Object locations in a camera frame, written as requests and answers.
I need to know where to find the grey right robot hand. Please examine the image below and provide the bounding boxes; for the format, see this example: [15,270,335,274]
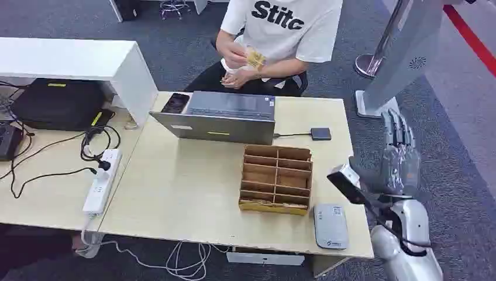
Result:
[378,108,422,197]

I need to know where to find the yellow cards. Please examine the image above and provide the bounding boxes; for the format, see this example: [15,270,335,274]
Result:
[246,48,267,71]

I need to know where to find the small black external drive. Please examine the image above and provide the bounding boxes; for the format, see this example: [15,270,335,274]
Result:
[310,127,332,141]

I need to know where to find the grey card reader device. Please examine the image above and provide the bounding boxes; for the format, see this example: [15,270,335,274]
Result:
[313,203,349,250]

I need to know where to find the grey kiosk stand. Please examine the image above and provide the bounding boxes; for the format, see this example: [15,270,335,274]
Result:
[354,0,446,119]

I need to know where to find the wooden card box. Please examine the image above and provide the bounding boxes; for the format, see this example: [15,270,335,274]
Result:
[238,144,314,217]

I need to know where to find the white desk drawer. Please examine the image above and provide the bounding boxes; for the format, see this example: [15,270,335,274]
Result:
[226,251,306,267]

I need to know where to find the person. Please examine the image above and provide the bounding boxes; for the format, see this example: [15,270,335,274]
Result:
[182,0,344,98]

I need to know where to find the grey laptop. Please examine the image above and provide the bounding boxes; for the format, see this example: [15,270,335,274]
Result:
[149,90,276,146]

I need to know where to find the black smartphone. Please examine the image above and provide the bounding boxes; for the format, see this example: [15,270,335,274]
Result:
[160,92,191,115]

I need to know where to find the office chair base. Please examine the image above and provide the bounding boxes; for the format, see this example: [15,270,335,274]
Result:
[159,0,191,20]

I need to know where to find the white power strip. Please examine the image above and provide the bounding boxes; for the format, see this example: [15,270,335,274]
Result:
[82,148,123,217]

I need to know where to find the black box device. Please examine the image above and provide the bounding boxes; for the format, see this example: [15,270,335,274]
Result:
[112,0,142,22]

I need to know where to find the white shelf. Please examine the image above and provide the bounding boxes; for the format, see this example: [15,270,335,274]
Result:
[0,36,159,128]

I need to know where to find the black case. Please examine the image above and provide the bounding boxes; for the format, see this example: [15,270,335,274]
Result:
[10,78,116,132]

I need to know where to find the black power adapter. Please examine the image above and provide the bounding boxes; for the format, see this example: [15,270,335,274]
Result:
[0,123,24,162]

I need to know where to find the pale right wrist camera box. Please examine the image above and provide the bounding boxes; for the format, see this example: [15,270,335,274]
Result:
[326,163,367,205]

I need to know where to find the chrome stanchion post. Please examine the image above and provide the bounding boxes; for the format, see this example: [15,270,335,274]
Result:
[354,0,406,79]

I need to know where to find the white cable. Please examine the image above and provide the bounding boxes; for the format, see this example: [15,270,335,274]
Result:
[75,214,230,281]

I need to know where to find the black cable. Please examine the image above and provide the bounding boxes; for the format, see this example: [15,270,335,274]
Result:
[0,124,122,199]

